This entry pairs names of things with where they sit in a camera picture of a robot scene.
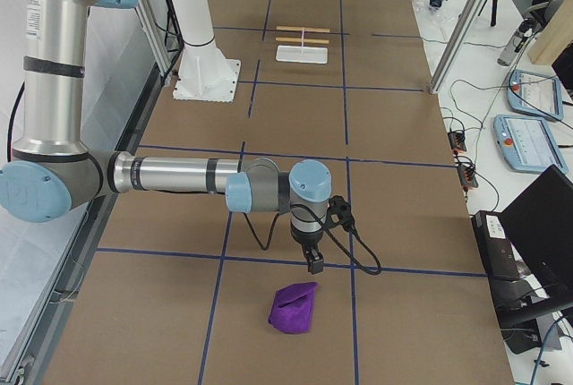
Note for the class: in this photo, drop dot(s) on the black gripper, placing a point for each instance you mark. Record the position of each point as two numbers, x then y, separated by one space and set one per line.
307 239

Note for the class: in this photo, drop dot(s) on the purple towel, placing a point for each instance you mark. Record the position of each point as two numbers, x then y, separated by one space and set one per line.
292 308

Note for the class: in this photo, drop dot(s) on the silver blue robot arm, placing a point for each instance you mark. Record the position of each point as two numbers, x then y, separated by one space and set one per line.
50 171

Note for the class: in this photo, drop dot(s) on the white towel rack with wooden bars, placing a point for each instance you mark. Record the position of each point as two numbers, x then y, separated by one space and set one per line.
302 49

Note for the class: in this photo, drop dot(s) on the near orange usb hub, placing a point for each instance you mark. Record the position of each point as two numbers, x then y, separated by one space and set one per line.
466 173

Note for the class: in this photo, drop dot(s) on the orange usb hub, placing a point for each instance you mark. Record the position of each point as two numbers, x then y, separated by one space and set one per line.
457 141
466 173

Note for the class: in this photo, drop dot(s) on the black device with label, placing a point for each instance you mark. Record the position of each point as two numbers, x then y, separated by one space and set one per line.
496 250

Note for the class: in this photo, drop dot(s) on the far orange usb hub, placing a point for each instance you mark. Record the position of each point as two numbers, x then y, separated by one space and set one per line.
457 141

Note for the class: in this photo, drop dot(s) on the black laptop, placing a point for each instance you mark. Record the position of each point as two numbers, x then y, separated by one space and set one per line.
539 224

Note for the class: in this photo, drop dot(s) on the near blue teach pendant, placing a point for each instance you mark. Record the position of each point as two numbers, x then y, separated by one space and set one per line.
527 144

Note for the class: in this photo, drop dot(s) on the blue teach pendant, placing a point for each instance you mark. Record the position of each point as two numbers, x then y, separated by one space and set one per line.
536 94
527 144

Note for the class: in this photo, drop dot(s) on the far blue teach pendant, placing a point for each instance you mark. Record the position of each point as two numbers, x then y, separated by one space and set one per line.
536 94

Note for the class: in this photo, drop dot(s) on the grey water bottle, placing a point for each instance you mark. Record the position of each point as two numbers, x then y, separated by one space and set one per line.
516 42

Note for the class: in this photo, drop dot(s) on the wooden board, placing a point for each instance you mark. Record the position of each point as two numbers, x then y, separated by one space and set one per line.
555 37

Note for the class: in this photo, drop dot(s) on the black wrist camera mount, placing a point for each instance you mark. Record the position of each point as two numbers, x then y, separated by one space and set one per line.
339 213

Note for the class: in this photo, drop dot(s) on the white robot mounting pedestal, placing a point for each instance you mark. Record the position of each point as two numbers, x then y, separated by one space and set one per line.
204 73

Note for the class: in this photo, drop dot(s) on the grey aluminium frame post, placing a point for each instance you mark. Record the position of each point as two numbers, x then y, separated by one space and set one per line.
455 43

